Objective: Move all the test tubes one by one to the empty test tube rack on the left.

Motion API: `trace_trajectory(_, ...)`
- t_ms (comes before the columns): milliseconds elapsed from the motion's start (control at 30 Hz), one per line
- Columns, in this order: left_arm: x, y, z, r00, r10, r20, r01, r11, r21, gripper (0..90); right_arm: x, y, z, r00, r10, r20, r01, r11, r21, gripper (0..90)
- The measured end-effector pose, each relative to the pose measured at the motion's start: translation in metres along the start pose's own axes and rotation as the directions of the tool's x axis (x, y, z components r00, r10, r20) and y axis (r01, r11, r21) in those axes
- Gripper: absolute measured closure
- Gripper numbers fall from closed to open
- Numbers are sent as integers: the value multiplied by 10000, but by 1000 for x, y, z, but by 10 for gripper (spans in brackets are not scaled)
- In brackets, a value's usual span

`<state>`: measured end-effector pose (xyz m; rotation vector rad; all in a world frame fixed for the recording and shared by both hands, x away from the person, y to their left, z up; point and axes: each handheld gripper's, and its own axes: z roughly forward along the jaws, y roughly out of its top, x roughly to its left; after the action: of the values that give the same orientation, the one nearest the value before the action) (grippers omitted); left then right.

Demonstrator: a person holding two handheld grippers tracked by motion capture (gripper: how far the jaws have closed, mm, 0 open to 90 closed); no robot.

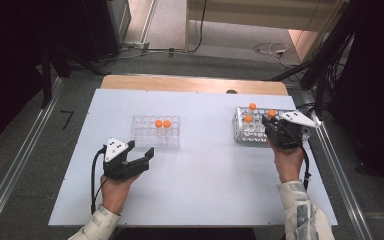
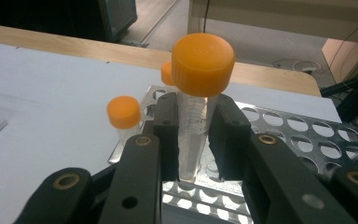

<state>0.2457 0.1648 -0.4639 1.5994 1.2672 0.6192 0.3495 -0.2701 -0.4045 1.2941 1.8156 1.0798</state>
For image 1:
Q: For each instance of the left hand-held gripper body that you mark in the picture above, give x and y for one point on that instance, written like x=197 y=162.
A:
x=116 y=168

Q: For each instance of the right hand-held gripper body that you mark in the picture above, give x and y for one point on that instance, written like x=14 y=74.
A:
x=286 y=136

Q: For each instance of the orange-capped test tube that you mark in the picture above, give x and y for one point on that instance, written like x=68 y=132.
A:
x=167 y=123
x=248 y=118
x=272 y=113
x=252 y=106
x=158 y=123

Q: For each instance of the clear plastic tube rack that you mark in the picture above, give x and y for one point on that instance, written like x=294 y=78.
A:
x=146 y=133

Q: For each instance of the perforated metal tube rack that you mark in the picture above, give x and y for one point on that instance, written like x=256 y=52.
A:
x=245 y=131

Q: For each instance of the person's left hand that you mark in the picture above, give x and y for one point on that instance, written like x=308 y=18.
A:
x=116 y=196

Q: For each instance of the person's right hand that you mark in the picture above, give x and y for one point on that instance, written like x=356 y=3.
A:
x=288 y=165

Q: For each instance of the dark table grommet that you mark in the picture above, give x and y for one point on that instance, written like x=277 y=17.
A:
x=231 y=91

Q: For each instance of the black tripod stand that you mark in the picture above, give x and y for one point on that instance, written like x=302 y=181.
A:
x=320 y=66

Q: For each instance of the dark curtain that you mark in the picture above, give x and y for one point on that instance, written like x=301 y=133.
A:
x=376 y=83
x=10 y=66

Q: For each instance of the black metal stand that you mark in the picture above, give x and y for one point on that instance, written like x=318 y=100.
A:
x=46 y=80

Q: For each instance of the light wooden furniture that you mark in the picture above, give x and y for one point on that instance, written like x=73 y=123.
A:
x=246 y=13

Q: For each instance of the dark cabinet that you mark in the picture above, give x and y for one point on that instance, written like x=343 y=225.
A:
x=103 y=26

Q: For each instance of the aluminium floor rail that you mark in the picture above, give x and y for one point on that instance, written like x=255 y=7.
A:
x=343 y=200
x=16 y=166

